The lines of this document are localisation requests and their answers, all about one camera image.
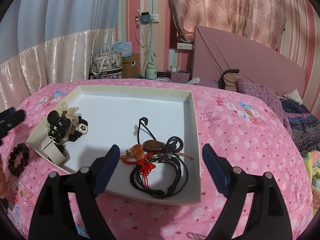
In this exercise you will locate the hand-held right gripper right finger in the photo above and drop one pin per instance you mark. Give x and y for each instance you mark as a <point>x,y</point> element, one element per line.
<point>216,167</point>

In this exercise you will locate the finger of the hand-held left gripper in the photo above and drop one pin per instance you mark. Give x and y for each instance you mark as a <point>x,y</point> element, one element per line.
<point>6,111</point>
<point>15,117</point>

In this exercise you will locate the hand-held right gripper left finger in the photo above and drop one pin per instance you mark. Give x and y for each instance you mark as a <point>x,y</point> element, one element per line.
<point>107,167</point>

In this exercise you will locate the orange agate pendant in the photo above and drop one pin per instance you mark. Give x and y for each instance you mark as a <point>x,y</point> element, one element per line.
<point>138,150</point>

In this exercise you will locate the black hair claw clip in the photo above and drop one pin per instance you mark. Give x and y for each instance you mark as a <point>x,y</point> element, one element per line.
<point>57,123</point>

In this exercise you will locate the cream flower hair claw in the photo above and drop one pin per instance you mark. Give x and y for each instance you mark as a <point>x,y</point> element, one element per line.
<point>71,112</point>

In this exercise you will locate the white shallow tray box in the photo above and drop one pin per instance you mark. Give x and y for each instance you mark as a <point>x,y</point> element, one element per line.
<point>112,110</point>

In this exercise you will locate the person's left hand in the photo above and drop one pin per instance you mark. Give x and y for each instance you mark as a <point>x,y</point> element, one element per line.
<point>2,180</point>

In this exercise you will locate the pink floral bedsheet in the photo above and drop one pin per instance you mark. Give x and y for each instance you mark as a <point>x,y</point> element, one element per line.
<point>237,130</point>

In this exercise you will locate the cream satin curtain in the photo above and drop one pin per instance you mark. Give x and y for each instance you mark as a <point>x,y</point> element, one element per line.
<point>62,55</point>

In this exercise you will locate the purple dotted pillow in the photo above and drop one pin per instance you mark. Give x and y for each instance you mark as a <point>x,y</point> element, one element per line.
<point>262,97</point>

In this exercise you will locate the brown and black bag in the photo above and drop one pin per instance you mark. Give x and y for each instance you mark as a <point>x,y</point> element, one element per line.
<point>228,80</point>

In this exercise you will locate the white tissue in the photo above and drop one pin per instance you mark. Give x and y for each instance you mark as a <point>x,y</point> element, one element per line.
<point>193,81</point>

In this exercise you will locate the dark patterned blanket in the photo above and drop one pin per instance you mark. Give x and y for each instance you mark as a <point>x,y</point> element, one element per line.
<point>305,127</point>

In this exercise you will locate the purple plastic basket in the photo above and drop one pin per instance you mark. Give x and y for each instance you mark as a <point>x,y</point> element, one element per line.
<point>180,77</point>

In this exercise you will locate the colourful cartoon blanket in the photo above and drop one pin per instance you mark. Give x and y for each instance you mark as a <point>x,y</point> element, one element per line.
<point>313,170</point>

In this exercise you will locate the black and white tote bag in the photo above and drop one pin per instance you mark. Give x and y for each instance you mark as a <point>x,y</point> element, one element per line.
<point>105,65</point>

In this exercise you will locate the brown cardboard box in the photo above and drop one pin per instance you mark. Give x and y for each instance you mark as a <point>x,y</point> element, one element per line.
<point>130,66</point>

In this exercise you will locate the white cloth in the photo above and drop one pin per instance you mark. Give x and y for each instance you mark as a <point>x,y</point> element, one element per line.
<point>292,96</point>

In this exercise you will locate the green bottle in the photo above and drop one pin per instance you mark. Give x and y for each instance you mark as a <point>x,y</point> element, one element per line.
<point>151,72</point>

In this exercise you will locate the pink headboard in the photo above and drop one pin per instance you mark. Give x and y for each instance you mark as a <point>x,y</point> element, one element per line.
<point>250,55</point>

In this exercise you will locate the pale blue sheer curtain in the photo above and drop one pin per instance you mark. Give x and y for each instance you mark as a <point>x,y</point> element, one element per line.
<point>62,7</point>

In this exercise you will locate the light blue gift bag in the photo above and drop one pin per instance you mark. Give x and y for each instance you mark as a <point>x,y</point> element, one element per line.
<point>123,48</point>

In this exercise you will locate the white power strip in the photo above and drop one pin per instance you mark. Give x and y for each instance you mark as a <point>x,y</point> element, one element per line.
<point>185,46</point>

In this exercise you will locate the pink patterned curtain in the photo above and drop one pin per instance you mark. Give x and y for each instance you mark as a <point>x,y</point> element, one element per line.
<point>225,5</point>

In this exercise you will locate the wall socket with charger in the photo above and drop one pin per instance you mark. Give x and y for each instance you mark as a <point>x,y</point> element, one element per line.
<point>147,18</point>

